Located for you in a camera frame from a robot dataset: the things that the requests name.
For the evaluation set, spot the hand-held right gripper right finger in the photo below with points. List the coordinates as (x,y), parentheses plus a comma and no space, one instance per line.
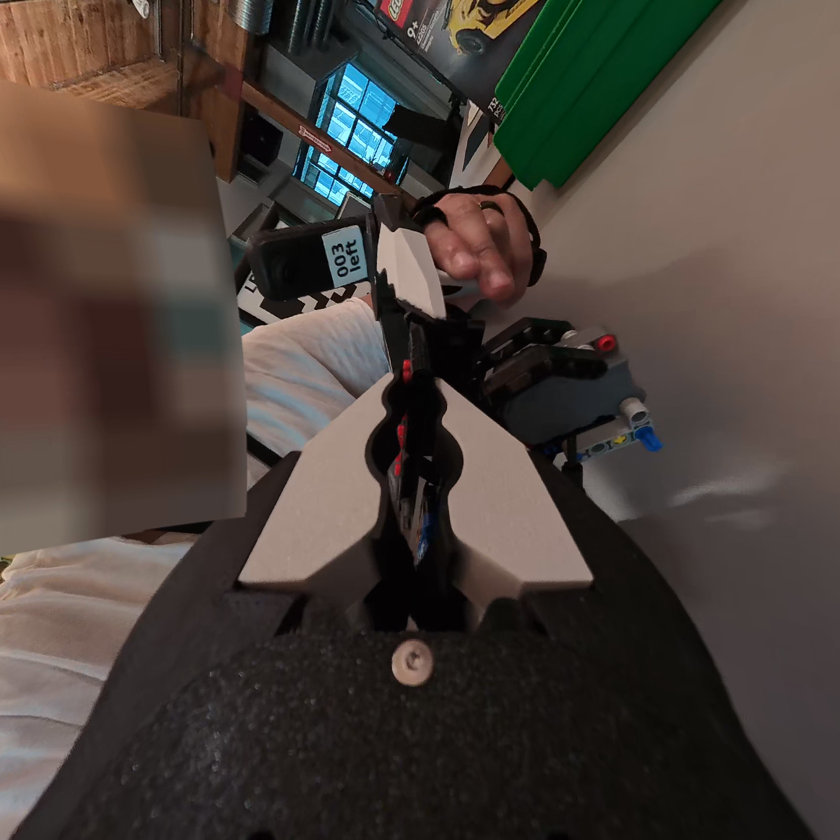
(512,518)

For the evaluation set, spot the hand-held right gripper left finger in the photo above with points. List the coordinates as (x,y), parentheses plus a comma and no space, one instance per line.
(321,518)

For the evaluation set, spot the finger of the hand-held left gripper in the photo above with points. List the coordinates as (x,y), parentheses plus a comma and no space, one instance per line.
(407,269)

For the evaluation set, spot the lego truck with flame panels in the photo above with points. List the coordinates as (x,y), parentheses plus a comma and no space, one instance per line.
(564,400)

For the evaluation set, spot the lego box with yellow car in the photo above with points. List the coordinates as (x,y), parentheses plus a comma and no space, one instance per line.
(459,39)

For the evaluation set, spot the person's left hand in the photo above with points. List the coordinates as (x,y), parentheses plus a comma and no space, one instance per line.
(479,243)

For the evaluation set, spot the black white marker sign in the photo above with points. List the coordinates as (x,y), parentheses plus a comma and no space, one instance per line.
(308,303)

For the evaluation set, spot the window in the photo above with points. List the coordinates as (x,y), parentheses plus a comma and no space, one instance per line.
(354,131)

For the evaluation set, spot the green board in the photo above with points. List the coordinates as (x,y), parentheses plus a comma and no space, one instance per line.
(590,79)

